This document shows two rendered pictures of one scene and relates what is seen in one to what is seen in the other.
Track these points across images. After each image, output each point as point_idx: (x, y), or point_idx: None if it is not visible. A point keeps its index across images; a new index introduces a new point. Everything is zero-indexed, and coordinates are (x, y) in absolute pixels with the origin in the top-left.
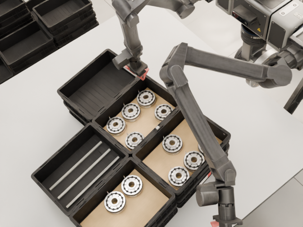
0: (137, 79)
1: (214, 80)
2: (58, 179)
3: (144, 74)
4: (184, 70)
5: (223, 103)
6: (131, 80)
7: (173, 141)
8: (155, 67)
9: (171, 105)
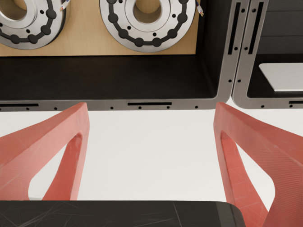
0: (230, 59)
1: (92, 164)
2: None
3: (55, 197)
4: (173, 148)
5: None
6: (281, 37)
7: None
8: (248, 114)
9: (49, 52)
